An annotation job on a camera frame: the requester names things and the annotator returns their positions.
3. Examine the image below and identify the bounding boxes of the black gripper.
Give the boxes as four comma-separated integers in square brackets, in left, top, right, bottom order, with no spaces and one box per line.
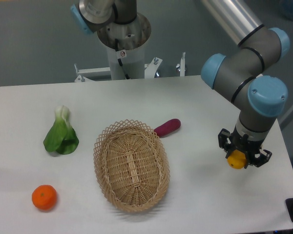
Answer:
[218,128,272,169]

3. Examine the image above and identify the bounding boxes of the yellow mango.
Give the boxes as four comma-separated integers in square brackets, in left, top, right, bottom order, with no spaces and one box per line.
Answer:
[227,150,247,169]

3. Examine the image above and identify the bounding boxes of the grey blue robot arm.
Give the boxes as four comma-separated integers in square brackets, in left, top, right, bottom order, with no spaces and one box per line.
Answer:
[70,0,290,169]

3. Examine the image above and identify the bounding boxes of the grey metal leg right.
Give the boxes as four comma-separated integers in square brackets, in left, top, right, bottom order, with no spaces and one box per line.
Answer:
[278,104,293,131]

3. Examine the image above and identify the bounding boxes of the purple sweet potato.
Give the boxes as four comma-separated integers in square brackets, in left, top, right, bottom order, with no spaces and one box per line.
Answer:
[154,118,181,137]

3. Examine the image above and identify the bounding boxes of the woven wicker basket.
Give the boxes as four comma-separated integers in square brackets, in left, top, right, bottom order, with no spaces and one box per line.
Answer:
[93,119,170,213]

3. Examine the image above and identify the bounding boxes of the green bok choy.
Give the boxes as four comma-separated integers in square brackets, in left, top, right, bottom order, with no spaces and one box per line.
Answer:
[43,105,79,155]

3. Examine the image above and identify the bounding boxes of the orange mandarin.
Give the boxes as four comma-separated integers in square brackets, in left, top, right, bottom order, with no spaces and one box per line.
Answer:
[31,185,57,211]

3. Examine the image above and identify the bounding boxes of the white metal frame bracket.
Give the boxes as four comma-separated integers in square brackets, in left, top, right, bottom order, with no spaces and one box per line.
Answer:
[74,57,163,82]

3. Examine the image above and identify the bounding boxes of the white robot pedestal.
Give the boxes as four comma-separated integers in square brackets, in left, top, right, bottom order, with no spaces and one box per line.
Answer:
[97,13,151,66]

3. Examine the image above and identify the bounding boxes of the black cable on pedestal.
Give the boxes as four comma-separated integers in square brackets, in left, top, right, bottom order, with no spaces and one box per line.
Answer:
[114,39,130,80]

